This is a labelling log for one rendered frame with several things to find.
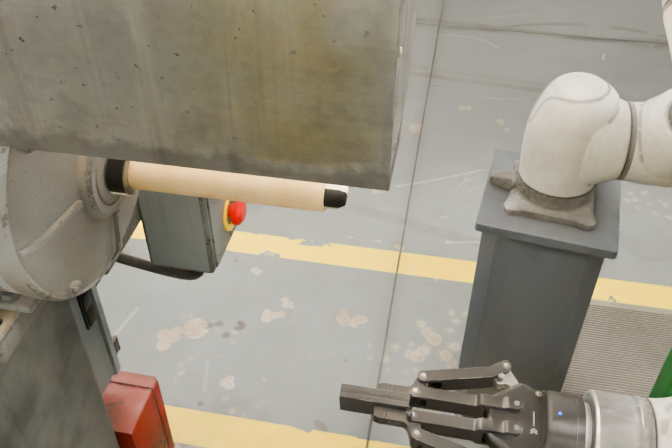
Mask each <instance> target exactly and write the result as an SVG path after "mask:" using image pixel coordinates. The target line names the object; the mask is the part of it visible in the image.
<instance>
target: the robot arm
mask: <svg viewBox="0 0 672 448"><path fill-rule="evenodd" d="M662 8H663V22H664V26H665V31H666V35H667V40H668V44H669V49H670V54H671V60H672V0H662ZM491 176H492V177H490V183H491V184H494V185H496V186H499V187H502V188H504V189H507V190H510V195H509V198H508V199H507V200H506V202H505V203H504V206H503V211H504V213H506V214H507V215H511V216H526V217H531V218H536V219H541V220H546V221H551V222H556V223H561V224H566V225H571V226H574V227H577V228H580V229H582V230H585V231H592V230H594V228H595V225H596V219H595V217H594V200H595V188H596V186H597V185H598V183H602V182H607V181H611V180H622V181H628V182H633V183H639V184H646V185H655V186H665V187H672V89H670V90H668V91H666V92H665V93H663V94H660V95H658V96H656V97H653V98H651V99H648V100H647V101H645V102H628V101H624V100H622V99H619V95H618V93H617V92H616V90H615V89H614V88H613V87H612V86H611V85H610V84H609V83H608V82H607V81H605V80H603V79H601V78H599V77H597V76H595V75H592V74H589V73H583V72H572V73H567V74H564V75H561V76H559V77H558V78H556V79H554V80H553V81H551V82H550V83H549V84H548V85H547V86H546V87H545V89H544V90H543V91H542V93H541V94H540V96H539V97H538V99H537V100H536V102H535V104H534V106H533V108H532V110H531V113H530V115H529V118H528V121H527V125H526V128H525V132H524V136H523V141H522V147H521V155H520V160H516V161H515V162H514V163H513V170H493V171H492V173H491ZM511 367H512V365H511V363H510V362H509V361H506V360H504V361H501V362H499V363H496V364H494V365H491V366H489V367H474V368H458V369H441V370H425V371H420V372H419V373H418V375H417V378H416V380H415V381H414V383H413V384H412V385H411V386H401V385H395V384H393V385H392V384H388V383H380V384H378V389H376V388H370V387H363V386H357V385H351V384H344V383H342V385H341V391H340V395H339V403H340V410H345V411H351V412H357V413H363V414H369V415H373V421H374V422H376V423H378V424H384V425H390V426H396V427H402V428H404V429H405V430H406V431H407V433H408V437H409V444H410V447H411V448H467V447H465V446H462V445H460V444H457V443H455V442H452V441H450V440H447V439H445V438H443V437H440V436H445V437H451V438H457V439H463V440H470V441H473V442H474V443H476V444H481V445H487V446H489V447H490V448H672V397H666V398H645V397H641V396H638V395H624V394H618V393H611V392H604V391H598V390H589V391H587V392H586V393H585V394H584V396H583V397H582V396H581V395H576V394H569V393H563V392H556V391H550V390H542V391H538V390H534V389H532V388H530V387H529V386H527V385H525V384H522V383H518V381H517V380H516V378H515V377H514V375H513V374H512V372H511ZM493 386H496V388H497V389H500V388H506V389H505V390H503V391H501V392H499V393H496V394H494V395H488V394H479V395H472V394H466V393H460V392H453V391H447V390H463V389H479V388H489V387H493ZM413 407H417V408H423V409H430V410H436V411H442V412H448V413H454V414H460V415H466V416H472V417H474V418H475V419H471V418H464V417H458V416H452V415H445V414H439V413H433V412H426V411H420V410H414V409H413ZM438 435H439V436H438Z"/></svg>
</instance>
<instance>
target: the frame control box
mask: <svg viewBox="0 0 672 448"><path fill-rule="evenodd" d="M233 203H234V201H229V200H221V199H213V198H204V197H196V196H188V195H180V194H172V193H163V192H155V191H147V190H139V194H138V199H137V204H138V208H139V213H140V217H141V221H142V226H143V230H144V235H145V239H146V243H147V248H148V252H149V257H150V261H148V260H145V259H142V258H138V257H135V256H131V255H128V254H125V253H121V254H120V256H119V257H118V259H117V260H116V262H117V263H121V264H124V265H128V266H131V267H135V268H138V269H142V270H145V271H149V272H152V273H156V274H160V275H164V276H167V277H172V278H176V279H181V280H197V279H199V278H200V277H201V276H203V274H204V273H214V272H215V269H216V267H218V266H219V264H220V261H221V259H222V257H223V255H224V252H225V250H226V248H227V246H228V243H229V241H230V239H231V237H232V235H233V232H234V230H235V228H236V226H237V225H233V224H232V220H231V218H229V217H228V208H229V205H230V204H233Z"/></svg>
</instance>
